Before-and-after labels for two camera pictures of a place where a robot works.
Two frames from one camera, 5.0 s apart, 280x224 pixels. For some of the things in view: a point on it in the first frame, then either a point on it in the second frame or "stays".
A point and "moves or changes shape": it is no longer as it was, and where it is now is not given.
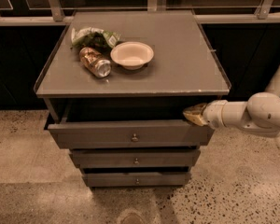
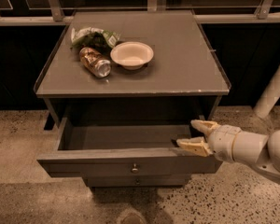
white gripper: (215, 114) -> (223, 143)
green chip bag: (96, 38) stays
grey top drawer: (128, 134) moves or changes shape
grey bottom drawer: (137, 179) stays
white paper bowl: (132, 55) stays
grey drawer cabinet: (117, 85) stays
